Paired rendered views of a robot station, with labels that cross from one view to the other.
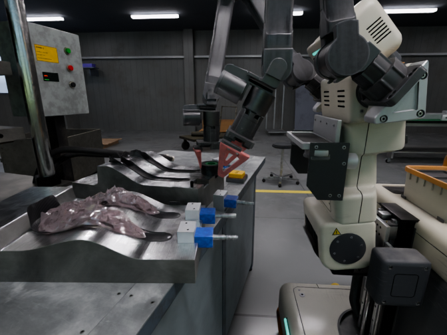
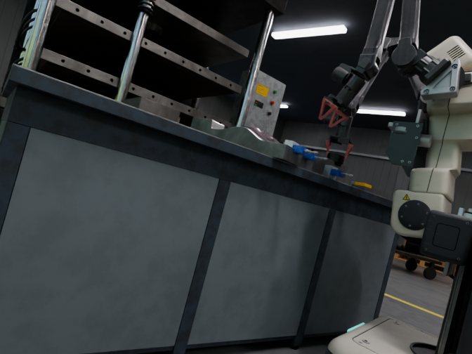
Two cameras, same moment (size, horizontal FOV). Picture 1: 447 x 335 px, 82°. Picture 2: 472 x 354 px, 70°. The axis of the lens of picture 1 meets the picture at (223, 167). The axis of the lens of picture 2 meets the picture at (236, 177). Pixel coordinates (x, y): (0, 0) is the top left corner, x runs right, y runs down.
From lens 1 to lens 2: 0.98 m
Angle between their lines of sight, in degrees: 39
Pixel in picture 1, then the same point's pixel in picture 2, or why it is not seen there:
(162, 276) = (269, 152)
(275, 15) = (370, 39)
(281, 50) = (369, 55)
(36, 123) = (239, 121)
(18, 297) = not seen: hidden behind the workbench
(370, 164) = (449, 150)
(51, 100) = (253, 118)
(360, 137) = (440, 126)
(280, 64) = (365, 60)
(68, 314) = not seen: hidden behind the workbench
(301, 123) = not seen: outside the picture
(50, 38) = (267, 82)
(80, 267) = (236, 140)
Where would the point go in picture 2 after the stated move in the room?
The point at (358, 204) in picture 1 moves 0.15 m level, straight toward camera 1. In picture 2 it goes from (428, 175) to (399, 164)
